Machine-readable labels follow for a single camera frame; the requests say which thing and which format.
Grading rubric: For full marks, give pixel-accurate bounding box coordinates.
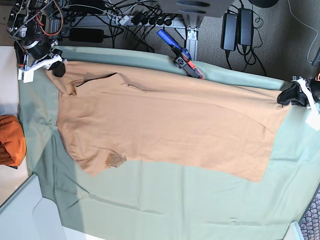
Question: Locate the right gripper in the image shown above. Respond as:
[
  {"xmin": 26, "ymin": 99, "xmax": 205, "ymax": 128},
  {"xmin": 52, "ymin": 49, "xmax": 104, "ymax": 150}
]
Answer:
[{"xmin": 24, "ymin": 48, "xmax": 67, "ymax": 78}]

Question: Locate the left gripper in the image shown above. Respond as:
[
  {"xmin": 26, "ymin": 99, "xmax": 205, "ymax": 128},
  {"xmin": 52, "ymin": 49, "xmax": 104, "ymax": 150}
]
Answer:
[{"xmin": 277, "ymin": 76, "xmax": 320, "ymax": 110}]

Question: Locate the tan orange T-shirt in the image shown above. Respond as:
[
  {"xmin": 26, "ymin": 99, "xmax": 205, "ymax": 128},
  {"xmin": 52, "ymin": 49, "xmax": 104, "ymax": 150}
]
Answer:
[{"xmin": 48, "ymin": 61, "xmax": 290, "ymax": 182}]

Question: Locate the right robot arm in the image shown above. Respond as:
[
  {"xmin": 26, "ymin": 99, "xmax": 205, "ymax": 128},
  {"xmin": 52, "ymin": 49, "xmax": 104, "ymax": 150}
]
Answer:
[{"xmin": 6, "ymin": 0, "xmax": 66, "ymax": 83}]

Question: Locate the black power brick left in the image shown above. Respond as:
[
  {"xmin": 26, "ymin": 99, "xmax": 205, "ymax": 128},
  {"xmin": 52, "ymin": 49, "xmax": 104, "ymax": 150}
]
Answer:
[{"xmin": 68, "ymin": 28, "xmax": 105, "ymax": 43}]

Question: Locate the dark orange folded garment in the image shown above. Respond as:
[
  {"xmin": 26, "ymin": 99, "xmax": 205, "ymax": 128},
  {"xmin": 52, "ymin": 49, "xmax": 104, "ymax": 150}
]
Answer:
[{"xmin": 0, "ymin": 115, "xmax": 27, "ymax": 169}]

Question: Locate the black power adapter pair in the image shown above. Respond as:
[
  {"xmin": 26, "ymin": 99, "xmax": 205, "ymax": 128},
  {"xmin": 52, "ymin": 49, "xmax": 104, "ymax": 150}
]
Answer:
[{"xmin": 220, "ymin": 8, "xmax": 254, "ymax": 51}]

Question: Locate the blue clamp at middle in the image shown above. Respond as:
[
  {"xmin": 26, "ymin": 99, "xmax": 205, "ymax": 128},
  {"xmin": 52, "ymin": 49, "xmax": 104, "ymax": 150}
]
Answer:
[{"xmin": 157, "ymin": 29, "xmax": 204, "ymax": 79}]

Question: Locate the purple patterned mat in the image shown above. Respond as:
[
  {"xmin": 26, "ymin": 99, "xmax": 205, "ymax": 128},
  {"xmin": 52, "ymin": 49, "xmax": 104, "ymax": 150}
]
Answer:
[{"xmin": 299, "ymin": 191, "xmax": 320, "ymax": 240}]

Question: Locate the white power strip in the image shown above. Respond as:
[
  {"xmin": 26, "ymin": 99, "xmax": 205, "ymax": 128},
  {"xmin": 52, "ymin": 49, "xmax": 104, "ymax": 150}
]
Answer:
[{"xmin": 107, "ymin": 13, "xmax": 185, "ymax": 29}]

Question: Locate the grey plastic bin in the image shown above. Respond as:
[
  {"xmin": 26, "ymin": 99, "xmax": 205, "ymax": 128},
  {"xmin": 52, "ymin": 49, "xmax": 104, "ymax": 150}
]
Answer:
[{"xmin": 0, "ymin": 172, "xmax": 66, "ymax": 240}]

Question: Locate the light green table cloth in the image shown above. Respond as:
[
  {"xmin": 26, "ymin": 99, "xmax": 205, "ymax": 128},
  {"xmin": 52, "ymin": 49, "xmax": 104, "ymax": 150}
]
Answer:
[{"xmin": 17, "ymin": 44, "xmax": 320, "ymax": 240}]

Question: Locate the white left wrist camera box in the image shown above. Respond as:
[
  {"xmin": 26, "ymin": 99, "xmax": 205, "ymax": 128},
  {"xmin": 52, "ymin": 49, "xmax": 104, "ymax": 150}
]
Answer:
[{"xmin": 305, "ymin": 108, "xmax": 320, "ymax": 131}]

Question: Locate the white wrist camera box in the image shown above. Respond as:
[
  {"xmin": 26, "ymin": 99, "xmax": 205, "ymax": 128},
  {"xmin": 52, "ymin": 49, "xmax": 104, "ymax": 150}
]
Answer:
[
  {"xmin": 18, "ymin": 68, "xmax": 34, "ymax": 83},
  {"xmin": 305, "ymin": 108, "xmax": 320, "ymax": 131}
]

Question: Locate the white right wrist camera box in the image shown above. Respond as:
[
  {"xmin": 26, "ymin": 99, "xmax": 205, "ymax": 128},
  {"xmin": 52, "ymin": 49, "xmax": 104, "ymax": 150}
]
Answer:
[{"xmin": 18, "ymin": 68, "xmax": 34, "ymax": 83}]

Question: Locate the aluminium frame post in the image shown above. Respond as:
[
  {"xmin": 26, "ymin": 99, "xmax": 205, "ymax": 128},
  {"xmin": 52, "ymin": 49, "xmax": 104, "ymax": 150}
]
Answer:
[{"xmin": 175, "ymin": 13, "xmax": 203, "ymax": 61}]

